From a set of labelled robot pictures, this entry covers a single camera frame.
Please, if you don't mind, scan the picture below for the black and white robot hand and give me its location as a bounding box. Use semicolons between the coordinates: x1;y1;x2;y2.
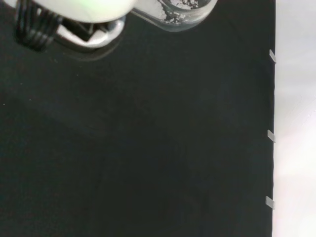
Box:
4;0;138;52

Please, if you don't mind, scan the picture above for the black bench cloth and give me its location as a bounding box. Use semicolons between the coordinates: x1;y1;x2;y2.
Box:
0;0;277;237

